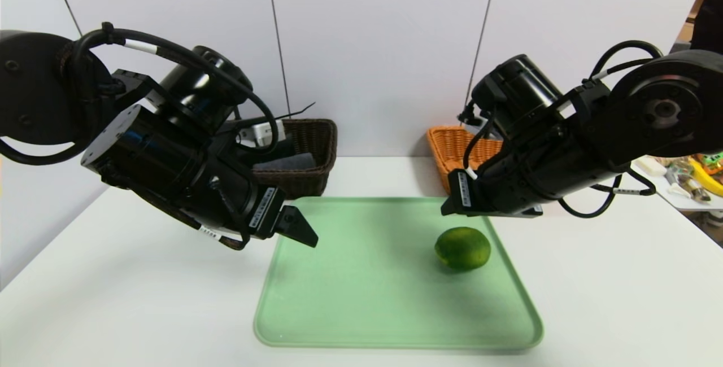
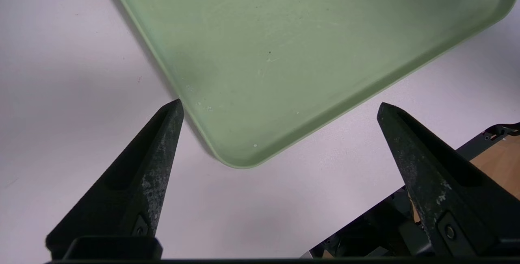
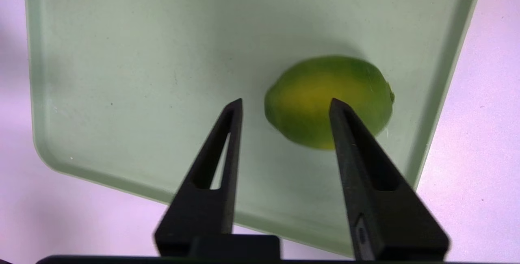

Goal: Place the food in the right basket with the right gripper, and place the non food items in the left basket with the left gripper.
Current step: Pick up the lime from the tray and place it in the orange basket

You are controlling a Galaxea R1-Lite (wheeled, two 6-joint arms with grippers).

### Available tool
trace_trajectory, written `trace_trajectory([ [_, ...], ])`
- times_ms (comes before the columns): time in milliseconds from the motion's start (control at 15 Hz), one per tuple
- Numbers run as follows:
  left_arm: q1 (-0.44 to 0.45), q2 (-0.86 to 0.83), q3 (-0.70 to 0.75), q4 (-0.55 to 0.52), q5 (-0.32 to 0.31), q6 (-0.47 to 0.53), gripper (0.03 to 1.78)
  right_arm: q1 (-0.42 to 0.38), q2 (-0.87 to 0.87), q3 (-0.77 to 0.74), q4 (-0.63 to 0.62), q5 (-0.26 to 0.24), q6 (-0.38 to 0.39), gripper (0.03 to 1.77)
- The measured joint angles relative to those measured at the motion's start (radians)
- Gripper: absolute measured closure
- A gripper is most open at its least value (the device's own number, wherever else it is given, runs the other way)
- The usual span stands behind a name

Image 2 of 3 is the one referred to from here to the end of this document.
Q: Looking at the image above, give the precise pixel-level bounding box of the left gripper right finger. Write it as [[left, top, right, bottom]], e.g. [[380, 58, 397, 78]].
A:
[[377, 102, 520, 256]]

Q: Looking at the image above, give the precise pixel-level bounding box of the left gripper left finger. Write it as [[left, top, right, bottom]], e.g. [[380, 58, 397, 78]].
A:
[[45, 99, 184, 256]]

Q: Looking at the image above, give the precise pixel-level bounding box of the light green plastic tray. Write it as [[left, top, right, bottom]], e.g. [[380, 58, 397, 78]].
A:
[[102, 0, 520, 170]]

